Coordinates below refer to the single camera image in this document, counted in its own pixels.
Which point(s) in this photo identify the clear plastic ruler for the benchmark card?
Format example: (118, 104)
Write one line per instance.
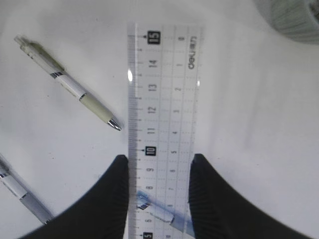
(164, 79)

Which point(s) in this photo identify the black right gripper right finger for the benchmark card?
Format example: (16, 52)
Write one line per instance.
(218, 211)

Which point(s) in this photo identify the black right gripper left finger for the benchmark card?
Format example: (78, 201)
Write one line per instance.
(100, 214)

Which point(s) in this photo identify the light blue grey pen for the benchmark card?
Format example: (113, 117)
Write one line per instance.
(163, 214)

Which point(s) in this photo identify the white grey pen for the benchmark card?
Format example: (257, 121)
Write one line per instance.
(22, 194)

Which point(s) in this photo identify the green woven plastic basket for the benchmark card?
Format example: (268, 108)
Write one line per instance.
(297, 20)

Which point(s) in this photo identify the cream white pen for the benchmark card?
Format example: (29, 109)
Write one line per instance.
(42, 58)

